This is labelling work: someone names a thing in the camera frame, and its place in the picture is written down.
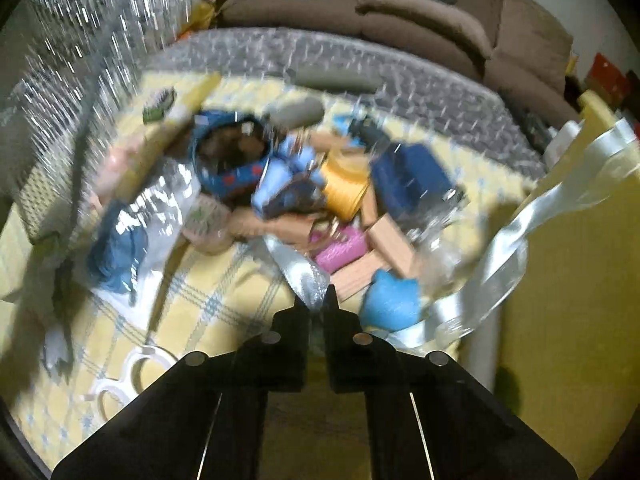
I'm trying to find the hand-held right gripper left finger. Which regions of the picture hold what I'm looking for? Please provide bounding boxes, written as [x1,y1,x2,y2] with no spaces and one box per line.
[52,304,311,480]

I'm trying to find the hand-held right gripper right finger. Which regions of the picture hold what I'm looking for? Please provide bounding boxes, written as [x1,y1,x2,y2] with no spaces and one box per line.
[323,284,577,480]

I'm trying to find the yellow plastic basket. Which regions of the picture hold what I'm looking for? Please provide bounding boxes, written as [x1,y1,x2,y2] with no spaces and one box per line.
[470,90,640,478]

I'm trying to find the wooden block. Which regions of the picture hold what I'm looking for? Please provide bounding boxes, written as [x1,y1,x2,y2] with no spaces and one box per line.
[367,215,418,278]
[330,252,388,303]

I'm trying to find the blue yarn ball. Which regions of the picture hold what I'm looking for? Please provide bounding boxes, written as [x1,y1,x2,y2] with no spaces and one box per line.
[361,269,426,332]

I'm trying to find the pink yarn spool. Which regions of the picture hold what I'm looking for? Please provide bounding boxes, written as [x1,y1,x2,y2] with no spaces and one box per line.
[312,227,370,273]

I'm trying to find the yellow plaid tablecloth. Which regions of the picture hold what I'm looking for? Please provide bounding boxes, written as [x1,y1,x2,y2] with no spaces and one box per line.
[10,72,531,480]

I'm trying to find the light blue box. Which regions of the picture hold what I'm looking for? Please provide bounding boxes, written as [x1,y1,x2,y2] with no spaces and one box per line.
[250,157,301,218]

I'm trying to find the yellow thread spool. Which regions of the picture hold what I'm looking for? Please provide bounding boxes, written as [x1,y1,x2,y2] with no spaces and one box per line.
[320,152,373,223]

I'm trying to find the navy blue yarn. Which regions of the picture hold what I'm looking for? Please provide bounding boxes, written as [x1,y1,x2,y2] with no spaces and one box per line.
[371,144,457,223]

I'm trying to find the blue yarn in plastic bag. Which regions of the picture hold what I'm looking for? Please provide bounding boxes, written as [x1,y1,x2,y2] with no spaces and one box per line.
[86,200,153,296]

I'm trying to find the blue polka dot bag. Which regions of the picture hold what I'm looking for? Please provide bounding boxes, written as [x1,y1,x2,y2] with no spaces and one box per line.
[189,111,273,196]

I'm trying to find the grey oval stone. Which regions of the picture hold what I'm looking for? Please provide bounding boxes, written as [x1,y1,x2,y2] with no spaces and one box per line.
[265,96,325,128]

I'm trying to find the long yellow box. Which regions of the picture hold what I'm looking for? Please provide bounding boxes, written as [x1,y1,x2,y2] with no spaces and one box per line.
[150,72,223,141]

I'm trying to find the dark grey pencil case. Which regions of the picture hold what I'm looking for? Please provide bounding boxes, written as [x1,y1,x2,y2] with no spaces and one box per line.
[295,66,382,95]

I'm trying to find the green and black comb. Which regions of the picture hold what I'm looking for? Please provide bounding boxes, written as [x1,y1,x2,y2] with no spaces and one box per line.
[142,87,177,125]

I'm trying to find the grey patterned mat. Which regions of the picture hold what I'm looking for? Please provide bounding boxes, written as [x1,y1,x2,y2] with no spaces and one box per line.
[145,27,548,181]

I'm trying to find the brown sofa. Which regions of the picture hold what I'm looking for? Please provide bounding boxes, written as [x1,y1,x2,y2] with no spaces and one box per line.
[217,0,583,121]

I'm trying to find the white scissors handles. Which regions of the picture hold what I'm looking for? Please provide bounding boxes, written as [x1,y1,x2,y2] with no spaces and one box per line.
[92,345,178,423]

